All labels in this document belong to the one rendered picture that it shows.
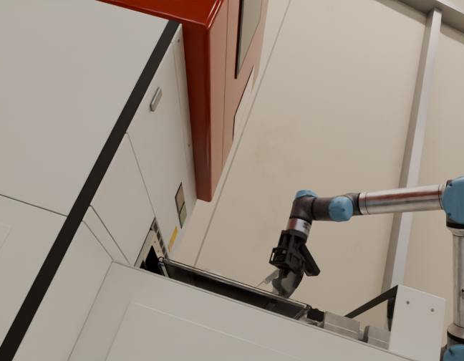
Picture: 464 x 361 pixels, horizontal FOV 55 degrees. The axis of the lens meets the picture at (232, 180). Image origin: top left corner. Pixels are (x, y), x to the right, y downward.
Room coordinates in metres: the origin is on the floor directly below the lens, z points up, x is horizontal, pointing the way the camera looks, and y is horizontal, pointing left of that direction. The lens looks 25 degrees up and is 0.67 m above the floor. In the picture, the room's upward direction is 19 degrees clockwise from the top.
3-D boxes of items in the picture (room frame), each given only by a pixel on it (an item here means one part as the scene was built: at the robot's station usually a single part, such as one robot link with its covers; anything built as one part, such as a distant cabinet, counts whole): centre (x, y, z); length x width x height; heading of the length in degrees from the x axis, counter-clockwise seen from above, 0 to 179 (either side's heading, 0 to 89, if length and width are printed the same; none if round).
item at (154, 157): (1.03, 0.14, 1.02); 0.81 x 0.03 x 0.40; 174
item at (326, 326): (1.19, -0.37, 0.87); 0.36 x 0.08 x 0.03; 174
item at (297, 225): (1.31, -0.25, 1.19); 0.08 x 0.08 x 0.05
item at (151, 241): (1.20, 0.11, 0.89); 0.44 x 0.02 x 0.10; 174
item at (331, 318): (1.03, -0.35, 0.89); 0.08 x 0.03 x 0.03; 84
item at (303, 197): (1.31, -0.25, 1.27); 0.09 x 0.08 x 0.11; 47
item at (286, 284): (1.30, -0.26, 1.01); 0.06 x 0.03 x 0.09; 124
